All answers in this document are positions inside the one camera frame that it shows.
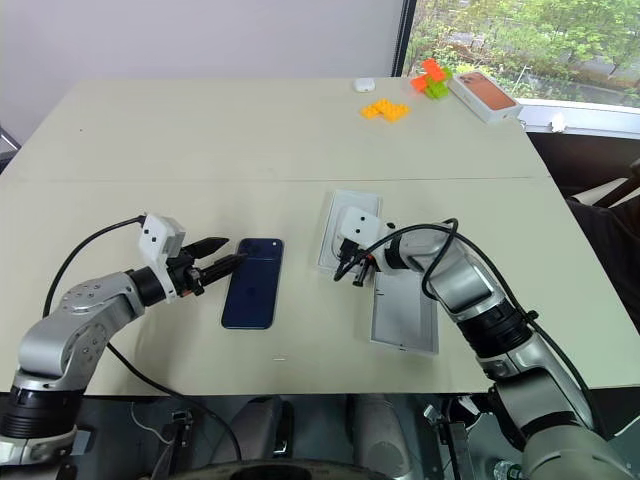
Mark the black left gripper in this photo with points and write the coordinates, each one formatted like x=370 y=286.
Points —
x=182 y=275

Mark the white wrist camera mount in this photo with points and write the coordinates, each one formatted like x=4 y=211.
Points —
x=360 y=225
x=155 y=237

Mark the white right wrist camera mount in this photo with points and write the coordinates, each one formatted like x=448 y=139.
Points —
x=360 y=225

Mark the light grey rounded shape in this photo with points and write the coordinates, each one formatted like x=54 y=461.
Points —
x=380 y=435

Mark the white window sill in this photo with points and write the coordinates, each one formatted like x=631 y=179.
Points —
x=600 y=117

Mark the yellow toy brick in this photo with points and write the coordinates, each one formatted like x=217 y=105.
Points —
x=397 y=113
x=375 y=107

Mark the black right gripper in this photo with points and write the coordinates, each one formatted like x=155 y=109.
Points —
x=365 y=257

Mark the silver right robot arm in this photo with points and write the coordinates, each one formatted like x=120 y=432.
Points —
x=465 y=285

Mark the small white sill object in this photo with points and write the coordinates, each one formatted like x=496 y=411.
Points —
x=558 y=123

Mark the dark metal frame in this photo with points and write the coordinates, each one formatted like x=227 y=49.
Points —
x=7 y=145

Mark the dark grey rounded shape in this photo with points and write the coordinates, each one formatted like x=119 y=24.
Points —
x=265 y=430

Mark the black window frame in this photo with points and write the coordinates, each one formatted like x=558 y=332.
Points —
x=403 y=37

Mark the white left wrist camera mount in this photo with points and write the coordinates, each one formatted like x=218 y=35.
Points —
x=155 y=237

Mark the orange toy brick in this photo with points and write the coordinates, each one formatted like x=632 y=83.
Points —
x=420 y=84
x=434 y=70

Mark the white box with orange phone print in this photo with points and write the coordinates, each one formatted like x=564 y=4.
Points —
x=485 y=97

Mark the white phone box base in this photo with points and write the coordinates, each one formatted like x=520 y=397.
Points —
x=334 y=220

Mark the dark chair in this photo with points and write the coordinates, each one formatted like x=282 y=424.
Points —
x=610 y=240

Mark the white earbud case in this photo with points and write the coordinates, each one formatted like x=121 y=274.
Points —
x=364 y=84

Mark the dark blue smartphone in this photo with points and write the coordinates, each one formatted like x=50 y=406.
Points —
x=252 y=295

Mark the green toy brick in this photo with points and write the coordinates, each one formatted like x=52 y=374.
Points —
x=440 y=89

